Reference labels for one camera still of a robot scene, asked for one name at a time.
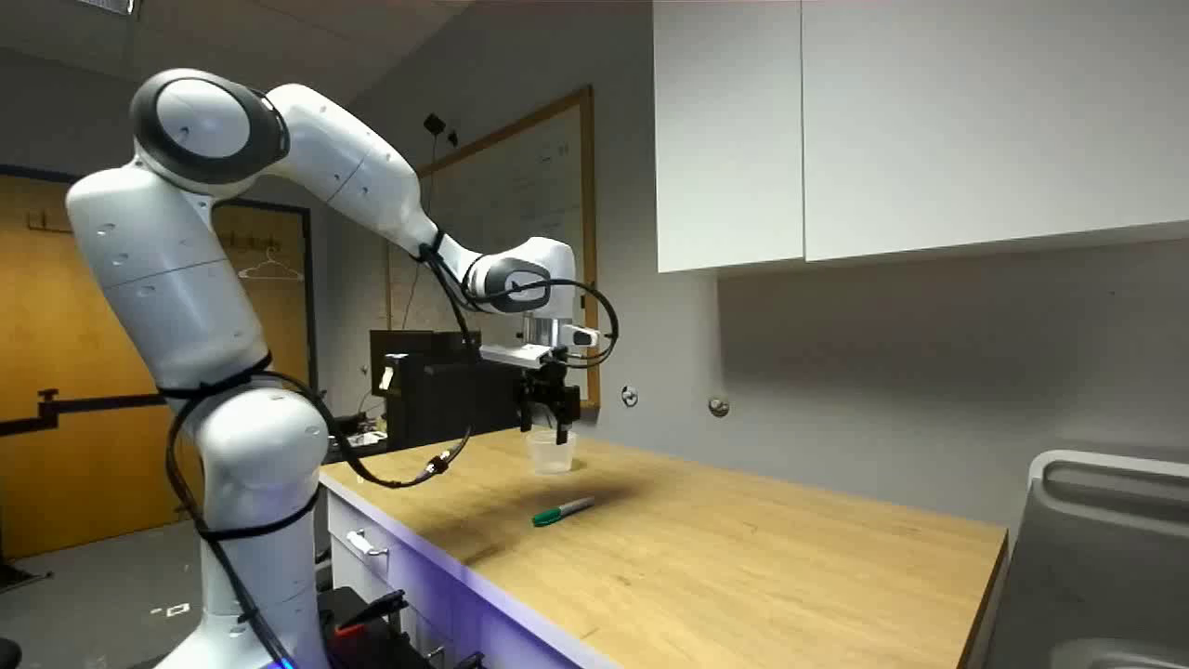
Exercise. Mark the black box on counter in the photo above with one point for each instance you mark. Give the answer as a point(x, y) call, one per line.
point(436, 388)

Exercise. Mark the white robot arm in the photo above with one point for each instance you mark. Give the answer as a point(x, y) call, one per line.
point(145, 233)

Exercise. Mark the wood framed whiteboard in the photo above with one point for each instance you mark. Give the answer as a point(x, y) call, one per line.
point(529, 176)

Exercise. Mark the white wall cabinet right door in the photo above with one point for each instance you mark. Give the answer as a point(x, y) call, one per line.
point(940, 123)

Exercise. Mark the white counter drawer front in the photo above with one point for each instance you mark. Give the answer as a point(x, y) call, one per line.
point(452, 616)

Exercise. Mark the round wall knob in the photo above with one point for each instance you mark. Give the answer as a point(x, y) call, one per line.
point(719, 406)

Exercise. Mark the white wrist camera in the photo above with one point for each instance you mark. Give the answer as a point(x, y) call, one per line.
point(575, 336)

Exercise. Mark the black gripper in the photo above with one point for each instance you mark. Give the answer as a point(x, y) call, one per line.
point(550, 390)

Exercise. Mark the grey chair back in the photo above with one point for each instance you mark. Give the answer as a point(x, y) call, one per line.
point(1098, 565)

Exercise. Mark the wooden door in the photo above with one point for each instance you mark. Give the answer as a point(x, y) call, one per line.
point(103, 472)

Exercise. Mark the green marker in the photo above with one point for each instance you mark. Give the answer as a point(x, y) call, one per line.
point(545, 519)

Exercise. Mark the white wall cabinet door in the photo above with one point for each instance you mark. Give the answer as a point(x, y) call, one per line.
point(940, 123)
point(731, 130)

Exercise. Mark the white wall cabinet left door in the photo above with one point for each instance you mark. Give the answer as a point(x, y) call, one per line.
point(731, 130)

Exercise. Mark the red black clamp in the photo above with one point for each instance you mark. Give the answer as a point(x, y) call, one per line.
point(367, 632)

